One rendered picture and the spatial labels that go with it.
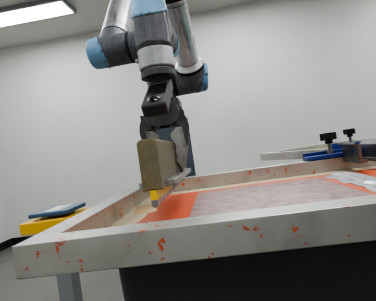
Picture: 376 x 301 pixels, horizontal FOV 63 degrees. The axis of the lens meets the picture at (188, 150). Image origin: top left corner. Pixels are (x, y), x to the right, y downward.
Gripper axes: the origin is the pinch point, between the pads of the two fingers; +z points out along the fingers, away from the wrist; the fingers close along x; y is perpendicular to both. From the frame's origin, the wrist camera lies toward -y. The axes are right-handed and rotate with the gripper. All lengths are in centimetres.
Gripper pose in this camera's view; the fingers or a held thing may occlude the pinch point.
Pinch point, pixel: (169, 166)
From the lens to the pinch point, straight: 62.1
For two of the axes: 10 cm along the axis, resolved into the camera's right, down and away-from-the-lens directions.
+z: 1.4, 9.9, 0.1
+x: -9.9, 1.4, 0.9
